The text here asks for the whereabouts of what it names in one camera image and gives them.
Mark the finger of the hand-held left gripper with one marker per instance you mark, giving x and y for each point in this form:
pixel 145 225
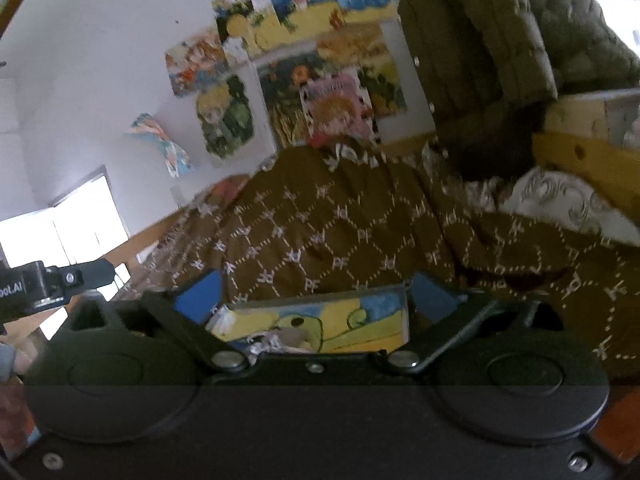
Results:
pixel 85 272

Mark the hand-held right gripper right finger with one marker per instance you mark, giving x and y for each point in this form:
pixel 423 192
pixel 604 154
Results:
pixel 432 296

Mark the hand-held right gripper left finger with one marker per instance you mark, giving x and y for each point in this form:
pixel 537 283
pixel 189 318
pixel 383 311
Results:
pixel 197 296

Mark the taupe cloth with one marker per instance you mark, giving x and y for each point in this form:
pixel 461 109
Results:
pixel 295 336

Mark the grey shallow box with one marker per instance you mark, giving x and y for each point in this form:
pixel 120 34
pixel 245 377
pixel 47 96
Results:
pixel 325 294

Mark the window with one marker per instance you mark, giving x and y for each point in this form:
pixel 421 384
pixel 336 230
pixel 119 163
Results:
pixel 75 225

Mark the brown lettered colourful-striped blanket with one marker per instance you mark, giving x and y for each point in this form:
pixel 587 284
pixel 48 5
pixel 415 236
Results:
pixel 350 220

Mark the fish-shaped paper picture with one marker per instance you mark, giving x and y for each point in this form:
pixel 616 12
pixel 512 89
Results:
pixel 160 145

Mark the swirl print pillow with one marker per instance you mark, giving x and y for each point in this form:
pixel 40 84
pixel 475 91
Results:
pixel 550 200

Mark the cow-print cartoon booklet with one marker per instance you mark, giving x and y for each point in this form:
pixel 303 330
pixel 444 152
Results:
pixel 340 110

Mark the dark swirl painting poster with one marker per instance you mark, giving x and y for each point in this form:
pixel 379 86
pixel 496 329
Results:
pixel 282 105

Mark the yellow orange painting poster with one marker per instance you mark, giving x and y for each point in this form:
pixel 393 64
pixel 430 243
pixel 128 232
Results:
pixel 385 75

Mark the green quilted jacket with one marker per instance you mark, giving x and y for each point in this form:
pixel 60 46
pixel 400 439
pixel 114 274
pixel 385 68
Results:
pixel 475 35

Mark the wooden bed rail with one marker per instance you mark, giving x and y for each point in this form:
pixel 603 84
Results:
pixel 150 240

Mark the colourful cartoon wall poster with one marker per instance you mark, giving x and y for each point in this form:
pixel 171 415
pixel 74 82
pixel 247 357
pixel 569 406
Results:
pixel 200 62

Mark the blue and yellow wall poster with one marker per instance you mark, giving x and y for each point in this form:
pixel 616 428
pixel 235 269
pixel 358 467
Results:
pixel 310 10

